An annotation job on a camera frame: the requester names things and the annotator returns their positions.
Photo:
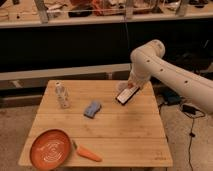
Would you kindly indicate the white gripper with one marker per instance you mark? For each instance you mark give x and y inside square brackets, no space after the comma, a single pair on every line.
[133,81]

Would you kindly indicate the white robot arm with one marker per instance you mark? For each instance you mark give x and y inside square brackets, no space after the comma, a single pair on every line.
[147,62]

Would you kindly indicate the blue sponge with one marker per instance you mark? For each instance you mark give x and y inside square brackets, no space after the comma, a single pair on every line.
[92,109]

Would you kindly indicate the wooden table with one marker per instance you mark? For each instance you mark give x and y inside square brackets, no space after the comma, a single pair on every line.
[130,135]

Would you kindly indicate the orange toy carrot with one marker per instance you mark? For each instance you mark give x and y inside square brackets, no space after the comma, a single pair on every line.
[86,153]

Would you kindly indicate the orange plate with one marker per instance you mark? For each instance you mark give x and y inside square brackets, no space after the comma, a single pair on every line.
[50,150]

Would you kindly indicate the cluttered wooden shelf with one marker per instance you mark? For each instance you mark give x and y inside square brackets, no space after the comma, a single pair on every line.
[35,13]

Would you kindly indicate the black power adapter with cable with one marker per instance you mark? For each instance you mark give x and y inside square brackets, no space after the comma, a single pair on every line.
[192,113]

